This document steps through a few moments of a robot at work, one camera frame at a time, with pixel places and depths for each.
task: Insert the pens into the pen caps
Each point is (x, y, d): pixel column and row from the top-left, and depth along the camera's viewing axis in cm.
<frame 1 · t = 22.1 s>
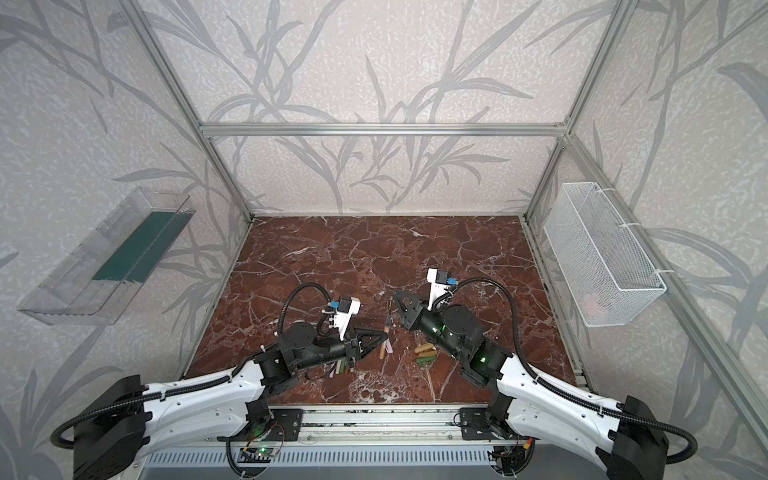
left hand: (387, 333, 68), fingers closed
right hand: (392, 285, 69), fingers closed
tan pen cap: (423, 347, 88), on the table
ochre pen cap: (427, 354, 88), on the table
green pen cap: (425, 360, 87), on the table

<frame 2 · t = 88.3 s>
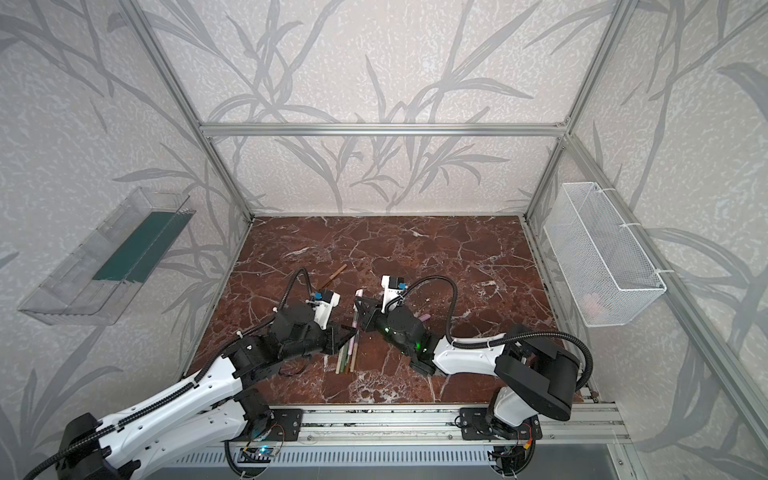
left hand: (358, 323, 75), fingers closed
right hand: (354, 293, 77), fingers closed
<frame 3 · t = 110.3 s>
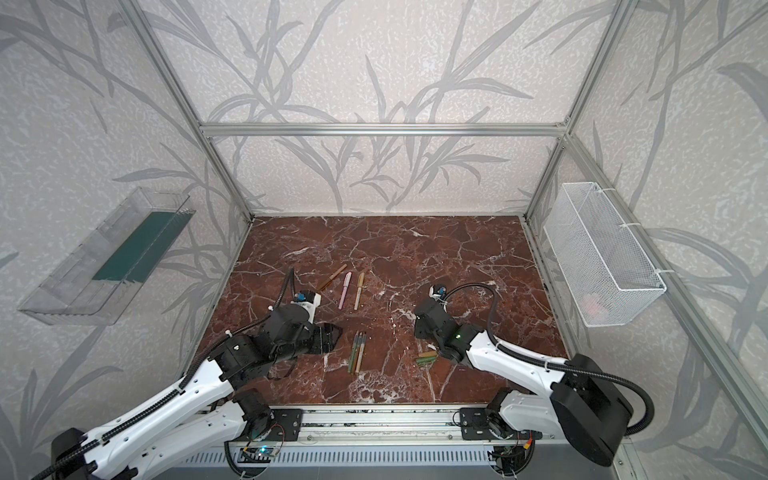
left hand: (337, 323, 77), fingers open
right hand: (420, 308, 87), fingers open
pink pen: (344, 289, 101), on the table
tan pen: (359, 285, 102), on the table
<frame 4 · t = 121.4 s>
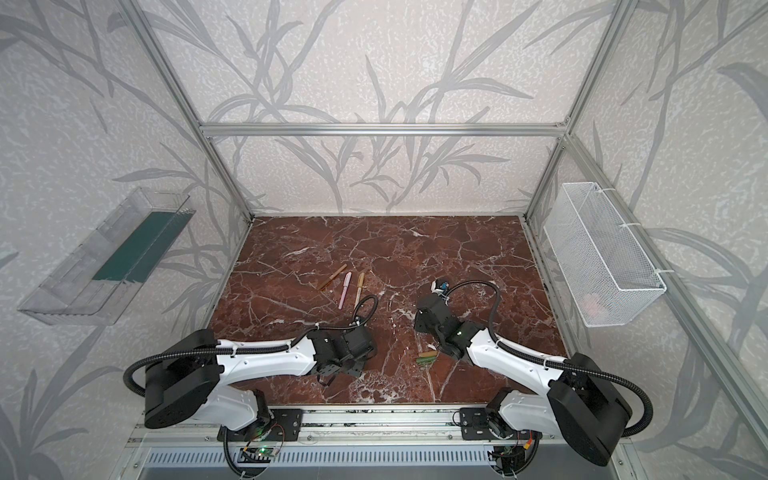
left hand: (363, 354, 85), fingers open
right hand: (420, 302, 87), fingers closed
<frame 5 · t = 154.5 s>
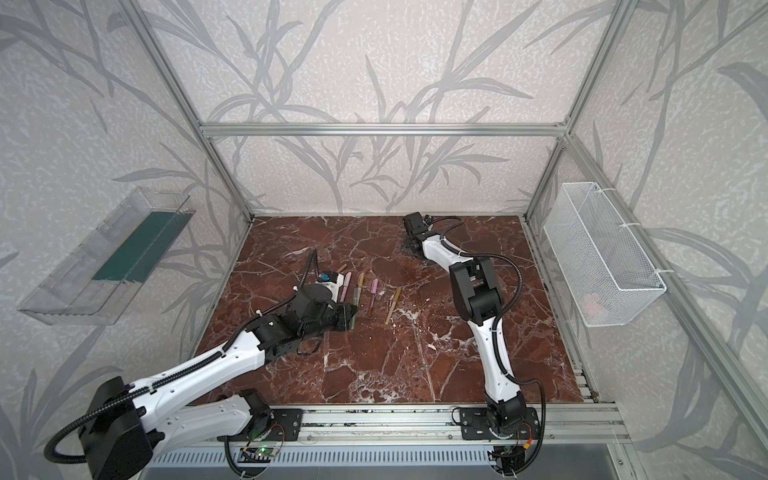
left hand: (360, 301, 79), fingers closed
right hand: (414, 238, 109), fingers open
magenta pink pen cap: (374, 285, 101), on the table
